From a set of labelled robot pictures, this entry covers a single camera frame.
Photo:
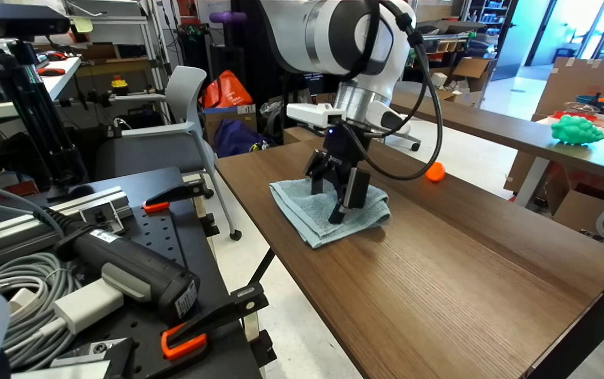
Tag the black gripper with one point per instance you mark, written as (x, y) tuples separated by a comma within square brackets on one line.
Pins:
[(344, 144)]

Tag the light blue cloth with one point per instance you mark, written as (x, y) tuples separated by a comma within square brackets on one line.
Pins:
[(302, 211)]

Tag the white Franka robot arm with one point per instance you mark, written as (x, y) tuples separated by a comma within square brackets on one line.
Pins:
[(302, 31)]

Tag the small orange toy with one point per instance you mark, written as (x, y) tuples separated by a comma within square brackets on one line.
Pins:
[(436, 173)]

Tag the purple bag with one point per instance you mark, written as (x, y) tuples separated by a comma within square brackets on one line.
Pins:
[(234, 136)]

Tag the brown cardboard box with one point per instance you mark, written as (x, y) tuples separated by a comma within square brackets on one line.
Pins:
[(578, 211), (230, 114)]

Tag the orange bag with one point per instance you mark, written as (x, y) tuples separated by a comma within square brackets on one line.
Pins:
[(229, 91)]

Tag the grey chair with castors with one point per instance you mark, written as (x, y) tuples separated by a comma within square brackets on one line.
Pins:
[(175, 144)]

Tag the wooden table with white legs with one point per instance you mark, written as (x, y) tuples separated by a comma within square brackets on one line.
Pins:
[(498, 127)]

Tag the open cardboard box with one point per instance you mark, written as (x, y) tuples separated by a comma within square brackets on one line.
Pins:
[(470, 69)]

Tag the black perforated mounting board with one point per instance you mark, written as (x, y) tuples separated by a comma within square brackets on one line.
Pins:
[(168, 237)]

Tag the purple object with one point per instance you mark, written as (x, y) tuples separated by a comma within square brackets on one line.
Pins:
[(229, 17)]

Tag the black handheld device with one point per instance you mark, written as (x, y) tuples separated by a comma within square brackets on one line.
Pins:
[(139, 269)]

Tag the small yellow object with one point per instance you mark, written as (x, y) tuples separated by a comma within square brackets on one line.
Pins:
[(120, 85)]

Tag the green spiky ball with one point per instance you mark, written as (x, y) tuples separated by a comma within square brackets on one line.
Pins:
[(578, 131)]

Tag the white metal shelving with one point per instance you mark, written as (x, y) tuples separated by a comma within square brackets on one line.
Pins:
[(118, 31)]

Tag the brown cardboard panel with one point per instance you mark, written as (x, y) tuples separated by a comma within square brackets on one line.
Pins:
[(581, 81)]

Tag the white power adapter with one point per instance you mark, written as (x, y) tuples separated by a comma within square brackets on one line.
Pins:
[(87, 306)]

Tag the white workbench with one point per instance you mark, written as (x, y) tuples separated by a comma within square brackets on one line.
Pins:
[(61, 75)]

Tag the brown wooden table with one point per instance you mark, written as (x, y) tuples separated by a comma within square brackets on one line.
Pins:
[(588, 328)]

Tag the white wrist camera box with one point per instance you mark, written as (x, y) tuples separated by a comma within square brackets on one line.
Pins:
[(312, 114)]

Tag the black camera tripod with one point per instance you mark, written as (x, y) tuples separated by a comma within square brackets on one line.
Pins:
[(34, 112)]

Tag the silver aluminium rail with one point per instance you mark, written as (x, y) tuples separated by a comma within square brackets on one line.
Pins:
[(7, 233)]

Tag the black camera on tripod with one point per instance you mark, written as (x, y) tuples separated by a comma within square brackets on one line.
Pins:
[(13, 20)]

